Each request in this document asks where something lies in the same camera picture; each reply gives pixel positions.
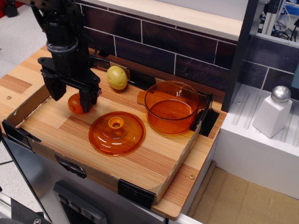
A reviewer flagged grey oven control panel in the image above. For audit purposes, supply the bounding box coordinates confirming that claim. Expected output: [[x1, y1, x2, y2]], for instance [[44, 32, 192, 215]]
[[53, 183, 108, 224]]

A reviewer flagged light wooden shelf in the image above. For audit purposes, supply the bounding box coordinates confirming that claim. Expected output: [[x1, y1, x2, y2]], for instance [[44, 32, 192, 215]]
[[86, 0, 243, 41]]

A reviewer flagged orange toy carrot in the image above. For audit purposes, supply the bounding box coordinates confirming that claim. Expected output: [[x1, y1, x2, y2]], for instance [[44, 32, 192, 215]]
[[68, 93, 84, 114]]

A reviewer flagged cardboard fence with black tape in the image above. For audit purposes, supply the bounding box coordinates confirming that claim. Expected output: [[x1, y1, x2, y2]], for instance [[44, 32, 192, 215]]
[[0, 48, 226, 217]]

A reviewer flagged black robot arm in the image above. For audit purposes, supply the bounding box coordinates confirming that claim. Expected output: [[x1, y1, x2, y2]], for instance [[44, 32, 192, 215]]
[[23, 0, 101, 113]]

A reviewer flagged orange transparent pot lid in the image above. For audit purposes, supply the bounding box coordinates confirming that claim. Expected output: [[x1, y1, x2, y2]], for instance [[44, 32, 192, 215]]
[[89, 112, 146, 156]]

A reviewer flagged white toy sink drainboard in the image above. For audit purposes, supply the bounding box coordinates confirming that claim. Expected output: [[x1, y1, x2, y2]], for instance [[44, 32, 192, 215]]
[[214, 84, 299, 198]]

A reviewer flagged white salt shaker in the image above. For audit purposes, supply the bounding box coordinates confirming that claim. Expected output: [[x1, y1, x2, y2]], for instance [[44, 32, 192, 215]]
[[252, 85, 292, 138]]

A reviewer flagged orange transparent pot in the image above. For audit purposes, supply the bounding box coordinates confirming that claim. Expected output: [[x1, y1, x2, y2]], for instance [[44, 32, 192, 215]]
[[137, 81, 208, 135]]

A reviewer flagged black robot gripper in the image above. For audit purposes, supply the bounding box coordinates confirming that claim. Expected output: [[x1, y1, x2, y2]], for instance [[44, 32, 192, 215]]
[[38, 44, 101, 113]]

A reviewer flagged yellow toy potato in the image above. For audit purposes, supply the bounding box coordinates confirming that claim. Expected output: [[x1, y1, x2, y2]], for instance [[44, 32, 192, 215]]
[[107, 65, 128, 90]]

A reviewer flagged dark grey right post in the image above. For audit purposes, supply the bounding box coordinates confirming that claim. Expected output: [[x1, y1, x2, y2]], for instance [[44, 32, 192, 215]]
[[221, 0, 262, 112]]

